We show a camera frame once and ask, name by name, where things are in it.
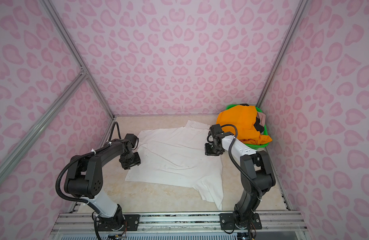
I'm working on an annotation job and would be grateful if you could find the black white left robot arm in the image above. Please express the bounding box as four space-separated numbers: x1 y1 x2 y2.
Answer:
55 134 141 231

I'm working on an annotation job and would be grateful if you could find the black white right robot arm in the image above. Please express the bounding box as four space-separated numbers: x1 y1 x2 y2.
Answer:
205 124 276 231

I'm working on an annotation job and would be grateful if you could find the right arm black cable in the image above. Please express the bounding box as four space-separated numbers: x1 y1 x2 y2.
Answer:
220 123 263 199

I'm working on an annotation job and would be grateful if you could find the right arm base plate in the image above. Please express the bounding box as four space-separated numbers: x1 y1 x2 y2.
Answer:
219 212 263 231

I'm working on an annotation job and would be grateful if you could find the black garment in basket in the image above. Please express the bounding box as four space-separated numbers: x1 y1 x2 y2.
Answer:
254 117 265 134

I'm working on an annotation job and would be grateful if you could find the pink beige garment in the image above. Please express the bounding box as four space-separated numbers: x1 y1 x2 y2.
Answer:
257 112 266 127

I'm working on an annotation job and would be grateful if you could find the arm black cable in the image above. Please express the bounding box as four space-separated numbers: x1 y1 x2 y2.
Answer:
220 123 263 199
55 121 122 205

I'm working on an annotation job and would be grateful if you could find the orange garment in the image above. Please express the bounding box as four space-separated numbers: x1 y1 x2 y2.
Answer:
216 104 273 146

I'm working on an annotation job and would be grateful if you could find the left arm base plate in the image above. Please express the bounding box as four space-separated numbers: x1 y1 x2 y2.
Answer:
95 214 140 232

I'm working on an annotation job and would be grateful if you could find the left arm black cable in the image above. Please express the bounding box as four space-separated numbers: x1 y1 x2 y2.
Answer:
55 121 122 205

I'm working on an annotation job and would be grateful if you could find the white t-shirt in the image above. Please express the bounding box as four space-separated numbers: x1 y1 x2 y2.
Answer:
125 121 224 210

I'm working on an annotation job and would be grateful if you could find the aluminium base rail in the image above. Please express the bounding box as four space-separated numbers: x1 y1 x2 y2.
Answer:
49 209 308 238

